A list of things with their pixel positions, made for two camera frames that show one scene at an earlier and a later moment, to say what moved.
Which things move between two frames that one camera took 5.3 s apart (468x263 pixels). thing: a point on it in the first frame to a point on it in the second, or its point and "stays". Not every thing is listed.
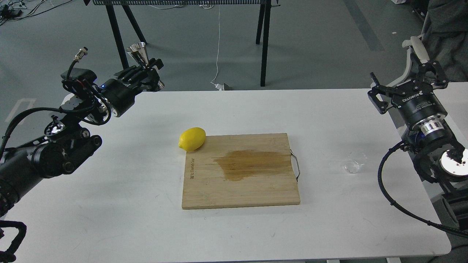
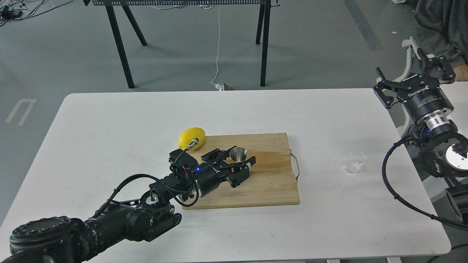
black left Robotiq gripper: [121, 97] to [209, 174]
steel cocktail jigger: [138, 50] to [238, 154]
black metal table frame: [111, 6] stays
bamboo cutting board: [231, 171] stays
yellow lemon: [192, 139] stays
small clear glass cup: [357, 162] stays
